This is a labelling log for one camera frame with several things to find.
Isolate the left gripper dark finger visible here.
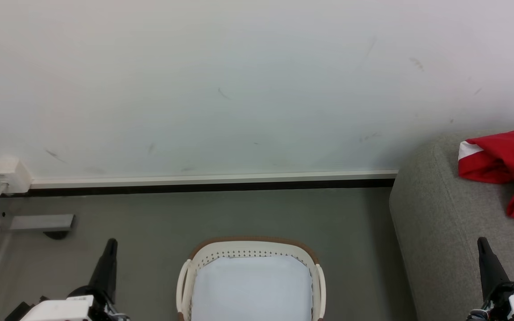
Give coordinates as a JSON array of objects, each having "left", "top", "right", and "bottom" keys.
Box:
[{"left": 88, "top": 238, "right": 119, "bottom": 305}]

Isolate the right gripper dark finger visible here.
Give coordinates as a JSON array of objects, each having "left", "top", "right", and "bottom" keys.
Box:
[{"left": 477, "top": 237, "right": 510, "bottom": 300}]

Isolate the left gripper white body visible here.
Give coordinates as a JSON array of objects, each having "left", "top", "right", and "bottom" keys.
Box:
[{"left": 20, "top": 285, "right": 131, "bottom": 321}]

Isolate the red and white garment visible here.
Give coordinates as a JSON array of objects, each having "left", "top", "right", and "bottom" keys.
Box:
[{"left": 457, "top": 130, "right": 514, "bottom": 223}]

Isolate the white basket liner cloth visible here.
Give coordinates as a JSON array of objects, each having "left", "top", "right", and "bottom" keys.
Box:
[{"left": 191, "top": 255, "right": 314, "bottom": 321}]

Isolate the cream laundry basket brown rim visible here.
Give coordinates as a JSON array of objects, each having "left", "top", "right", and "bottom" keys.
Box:
[{"left": 176, "top": 236, "right": 327, "bottom": 321}]

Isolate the grey fabric sofa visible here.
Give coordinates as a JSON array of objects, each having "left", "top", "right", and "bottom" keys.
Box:
[{"left": 389, "top": 131, "right": 514, "bottom": 321}]

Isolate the grey metal frame leg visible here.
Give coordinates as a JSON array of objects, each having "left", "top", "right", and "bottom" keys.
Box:
[{"left": 0, "top": 169, "right": 75, "bottom": 241}]

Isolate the white wall outlet box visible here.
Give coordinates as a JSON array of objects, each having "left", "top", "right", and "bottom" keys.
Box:
[{"left": 0, "top": 156, "right": 33, "bottom": 195}]

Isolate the white wall baseboard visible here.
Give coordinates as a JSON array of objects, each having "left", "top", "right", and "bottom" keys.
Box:
[{"left": 29, "top": 169, "right": 399, "bottom": 197}]

